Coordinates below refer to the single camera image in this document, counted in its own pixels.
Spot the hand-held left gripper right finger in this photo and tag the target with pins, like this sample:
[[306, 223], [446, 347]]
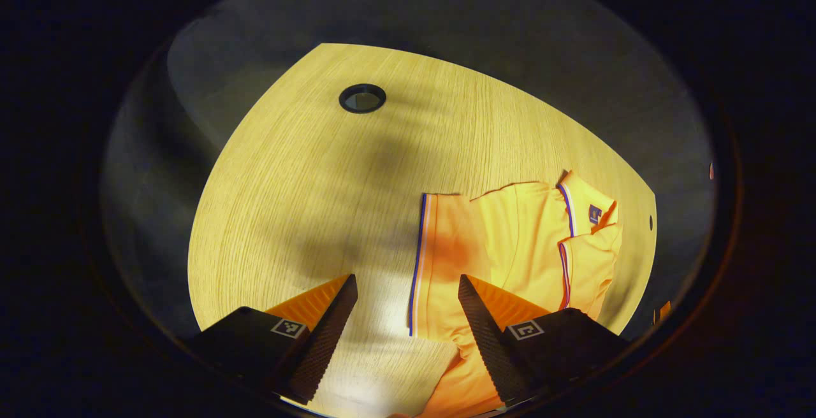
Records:
[[484, 341]]

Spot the orange T-shirt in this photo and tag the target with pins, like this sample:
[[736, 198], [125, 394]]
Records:
[[523, 239]]

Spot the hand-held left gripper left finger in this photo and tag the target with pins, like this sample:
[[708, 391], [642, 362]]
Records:
[[331, 335]]

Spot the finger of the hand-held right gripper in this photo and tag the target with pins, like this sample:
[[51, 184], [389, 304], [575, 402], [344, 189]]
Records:
[[663, 311]]

